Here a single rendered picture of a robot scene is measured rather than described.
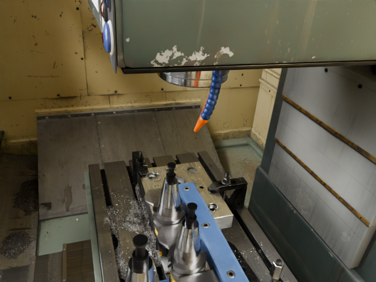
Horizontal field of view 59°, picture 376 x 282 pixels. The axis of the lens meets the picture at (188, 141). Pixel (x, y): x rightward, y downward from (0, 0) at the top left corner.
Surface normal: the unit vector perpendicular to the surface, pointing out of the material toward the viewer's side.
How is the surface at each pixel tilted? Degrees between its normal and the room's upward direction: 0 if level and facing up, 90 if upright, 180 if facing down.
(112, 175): 0
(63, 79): 90
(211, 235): 0
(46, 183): 24
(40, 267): 7
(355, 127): 89
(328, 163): 90
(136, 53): 90
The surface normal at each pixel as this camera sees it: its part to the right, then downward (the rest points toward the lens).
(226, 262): 0.07, -0.87
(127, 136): 0.19, -0.58
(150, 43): 0.32, 0.49
